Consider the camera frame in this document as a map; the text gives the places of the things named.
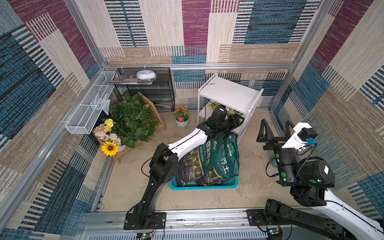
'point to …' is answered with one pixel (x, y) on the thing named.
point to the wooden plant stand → (160, 122)
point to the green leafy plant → (132, 120)
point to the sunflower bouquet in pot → (111, 144)
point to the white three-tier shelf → (235, 96)
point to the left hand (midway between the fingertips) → (241, 120)
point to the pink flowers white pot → (182, 116)
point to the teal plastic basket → (176, 184)
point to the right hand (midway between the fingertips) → (276, 122)
